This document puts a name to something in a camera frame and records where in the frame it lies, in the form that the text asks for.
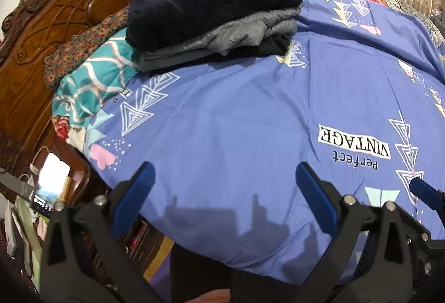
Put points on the teal wave pattern pillow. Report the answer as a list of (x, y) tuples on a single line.
[(101, 77)]

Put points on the dark navy fluffy garment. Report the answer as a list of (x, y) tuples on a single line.
[(156, 24)]

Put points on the grey puffer jacket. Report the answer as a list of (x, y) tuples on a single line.
[(257, 35)]

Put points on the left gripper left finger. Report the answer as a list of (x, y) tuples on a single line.
[(67, 273)]

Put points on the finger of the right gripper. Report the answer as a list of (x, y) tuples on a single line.
[(433, 198)]

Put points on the blue patterned bed sheet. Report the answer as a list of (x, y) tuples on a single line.
[(360, 97)]

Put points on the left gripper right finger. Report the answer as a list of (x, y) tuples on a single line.
[(367, 259)]

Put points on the smartphone with lit screen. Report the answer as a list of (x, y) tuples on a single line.
[(51, 180)]

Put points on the brown floral pillow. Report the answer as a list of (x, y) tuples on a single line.
[(70, 55)]

